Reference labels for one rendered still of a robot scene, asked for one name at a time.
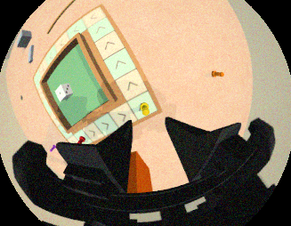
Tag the white die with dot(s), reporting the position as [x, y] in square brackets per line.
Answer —
[63, 92]

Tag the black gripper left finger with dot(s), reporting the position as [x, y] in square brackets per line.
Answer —
[111, 155]

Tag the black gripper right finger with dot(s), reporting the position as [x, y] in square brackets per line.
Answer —
[194, 146]

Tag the orange game pawn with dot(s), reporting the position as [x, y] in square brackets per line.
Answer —
[217, 74]

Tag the yellow pawn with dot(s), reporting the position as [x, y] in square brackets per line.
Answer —
[145, 108]

